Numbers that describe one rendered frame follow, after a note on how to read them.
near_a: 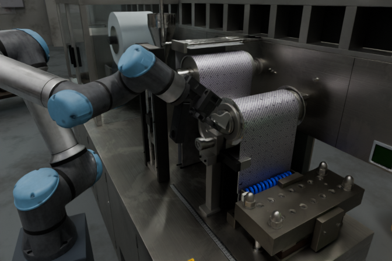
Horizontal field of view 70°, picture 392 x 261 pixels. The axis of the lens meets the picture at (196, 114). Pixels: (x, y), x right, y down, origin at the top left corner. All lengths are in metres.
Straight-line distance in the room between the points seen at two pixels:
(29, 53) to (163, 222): 0.67
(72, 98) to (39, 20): 11.60
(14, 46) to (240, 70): 0.72
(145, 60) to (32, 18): 11.62
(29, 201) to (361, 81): 0.97
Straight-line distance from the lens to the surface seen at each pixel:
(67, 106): 0.58
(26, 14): 12.21
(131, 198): 1.12
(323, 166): 1.07
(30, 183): 0.91
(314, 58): 1.02
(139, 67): 0.61
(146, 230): 0.99
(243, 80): 1.08
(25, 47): 0.95
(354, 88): 0.95
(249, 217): 0.85
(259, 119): 0.85
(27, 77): 0.71
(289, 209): 0.89
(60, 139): 0.95
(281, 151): 0.98
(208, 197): 1.01
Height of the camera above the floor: 1.59
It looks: 22 degrees down
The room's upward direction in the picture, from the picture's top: straight up
